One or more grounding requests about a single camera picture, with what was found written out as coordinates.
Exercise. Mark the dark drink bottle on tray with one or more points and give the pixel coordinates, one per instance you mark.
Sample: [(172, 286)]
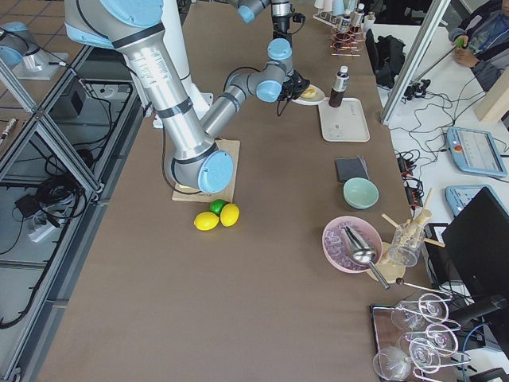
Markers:
[(339, 87)]

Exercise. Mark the aluminium frame post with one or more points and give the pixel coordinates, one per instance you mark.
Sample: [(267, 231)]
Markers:
[(414, 57)]

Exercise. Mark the dark bottle in rack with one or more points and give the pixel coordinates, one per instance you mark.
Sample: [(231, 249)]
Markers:
[(344, 24)]

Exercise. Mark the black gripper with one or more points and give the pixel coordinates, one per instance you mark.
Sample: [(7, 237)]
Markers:
[(297, 85), (281, 24)]

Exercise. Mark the green lime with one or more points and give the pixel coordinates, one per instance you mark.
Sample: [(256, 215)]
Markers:
[(217, 205)]

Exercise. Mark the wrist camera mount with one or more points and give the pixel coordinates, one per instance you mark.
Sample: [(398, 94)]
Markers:
[(298, 18)]

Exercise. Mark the pink bowl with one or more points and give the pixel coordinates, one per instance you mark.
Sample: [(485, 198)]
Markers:
[(334, 254)]

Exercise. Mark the steel ice scoop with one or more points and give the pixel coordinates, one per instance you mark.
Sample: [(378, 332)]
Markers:
[(362, 253)]

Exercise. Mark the seated person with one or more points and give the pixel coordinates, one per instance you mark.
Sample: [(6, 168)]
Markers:
[(481, 42)]

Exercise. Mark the clear glass cup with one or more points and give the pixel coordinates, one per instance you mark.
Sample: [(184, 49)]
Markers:
[(406, 245)]

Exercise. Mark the clear ice cubes pile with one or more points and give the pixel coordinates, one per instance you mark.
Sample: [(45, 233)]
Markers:
[(334, 242)]

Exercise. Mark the twisted ring donut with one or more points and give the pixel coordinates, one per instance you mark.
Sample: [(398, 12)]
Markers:
[(309, 93)]

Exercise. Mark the grey round plate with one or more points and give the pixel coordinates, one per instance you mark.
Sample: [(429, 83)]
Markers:
[(319, 97)]

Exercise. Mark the lower yellow lemon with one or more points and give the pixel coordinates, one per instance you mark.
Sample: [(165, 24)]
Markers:
[(206, 221)]

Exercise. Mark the wine glass rack tray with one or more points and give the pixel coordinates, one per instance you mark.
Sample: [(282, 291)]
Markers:
[(416, 339)]

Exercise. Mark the blue teach pendant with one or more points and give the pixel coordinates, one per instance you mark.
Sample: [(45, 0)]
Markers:
[(458, 196), (474, 151)]

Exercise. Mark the grey folded cloth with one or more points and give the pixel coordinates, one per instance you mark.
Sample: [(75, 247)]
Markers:
[(349, 168)]

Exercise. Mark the cream rabbit tray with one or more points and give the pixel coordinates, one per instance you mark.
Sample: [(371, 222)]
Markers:
[(346, 123)]

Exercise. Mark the black monitor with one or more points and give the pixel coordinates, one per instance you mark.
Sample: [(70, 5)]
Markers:
[(477, 243)]

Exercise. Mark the mint green bowl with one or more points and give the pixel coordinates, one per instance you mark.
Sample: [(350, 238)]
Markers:
[(360, 193)]

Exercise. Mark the yellow lemon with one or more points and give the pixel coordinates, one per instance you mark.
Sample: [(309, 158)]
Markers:
[(206, 221), (229, 215)]

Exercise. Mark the black backpack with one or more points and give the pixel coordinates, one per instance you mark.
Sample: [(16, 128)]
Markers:
[(386, 57)]

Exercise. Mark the copper wire bottle rack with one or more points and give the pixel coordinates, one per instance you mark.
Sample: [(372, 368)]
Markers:
[(347, 43)]

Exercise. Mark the white power strip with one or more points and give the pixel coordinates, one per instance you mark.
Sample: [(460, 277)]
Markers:
[(40, 231)]

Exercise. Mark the upper yellow lemon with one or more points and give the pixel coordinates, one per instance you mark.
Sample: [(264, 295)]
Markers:
[(229, 215)]

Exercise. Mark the wooden glass stand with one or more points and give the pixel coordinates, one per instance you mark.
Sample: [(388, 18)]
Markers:
[(421, 219)]

